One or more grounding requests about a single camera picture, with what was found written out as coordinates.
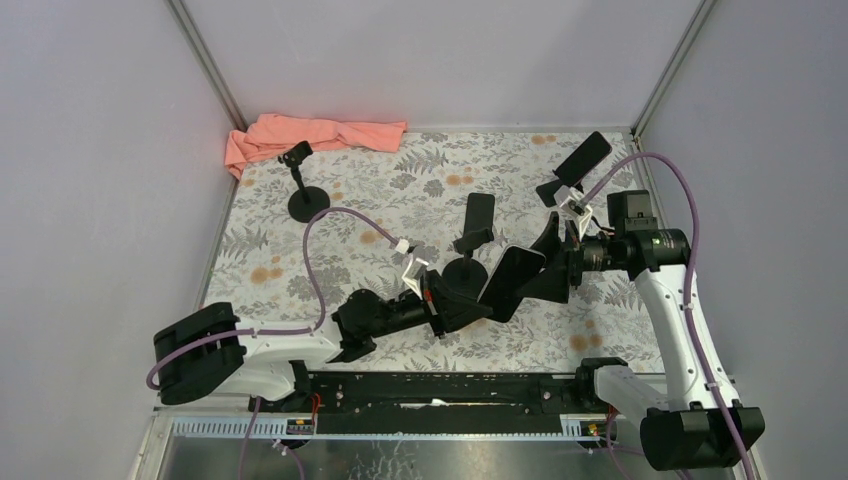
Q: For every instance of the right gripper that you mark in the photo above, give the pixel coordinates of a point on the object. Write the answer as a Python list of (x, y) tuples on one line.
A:
[(553, 282)]

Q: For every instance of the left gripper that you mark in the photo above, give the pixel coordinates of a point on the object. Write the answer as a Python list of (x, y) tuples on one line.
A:
[(436, 304)]

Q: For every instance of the black phone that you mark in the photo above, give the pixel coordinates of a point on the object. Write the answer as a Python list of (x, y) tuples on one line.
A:
[(479, 213), (516, 266)]

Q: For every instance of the black round-base stand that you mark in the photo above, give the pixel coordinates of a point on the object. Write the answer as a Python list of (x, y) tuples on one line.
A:
[(307, 201), (467, 275)]

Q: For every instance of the purple phone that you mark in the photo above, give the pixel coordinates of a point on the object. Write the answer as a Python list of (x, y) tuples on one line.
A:
[(590, 153)]

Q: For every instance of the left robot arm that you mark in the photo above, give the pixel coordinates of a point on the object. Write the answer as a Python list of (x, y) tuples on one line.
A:
[(214, 351)]

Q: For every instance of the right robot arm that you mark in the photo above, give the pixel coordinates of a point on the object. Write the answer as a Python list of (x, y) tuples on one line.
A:
[(700, 421)]

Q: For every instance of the pink cloth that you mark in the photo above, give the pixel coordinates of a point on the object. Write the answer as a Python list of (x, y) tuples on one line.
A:
[(274, 134)]

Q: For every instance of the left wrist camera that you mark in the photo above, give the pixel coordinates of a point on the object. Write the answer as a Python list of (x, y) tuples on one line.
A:
[(415, 266)]

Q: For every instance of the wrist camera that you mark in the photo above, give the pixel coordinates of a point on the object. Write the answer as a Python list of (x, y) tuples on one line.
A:
[(415, 266), (570, 201)]

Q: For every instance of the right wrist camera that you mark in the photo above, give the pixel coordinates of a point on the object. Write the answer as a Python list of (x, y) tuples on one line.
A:
[(570, 201)]

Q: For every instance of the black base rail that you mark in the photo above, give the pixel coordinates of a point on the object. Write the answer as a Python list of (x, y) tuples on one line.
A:
[(451, 404)]

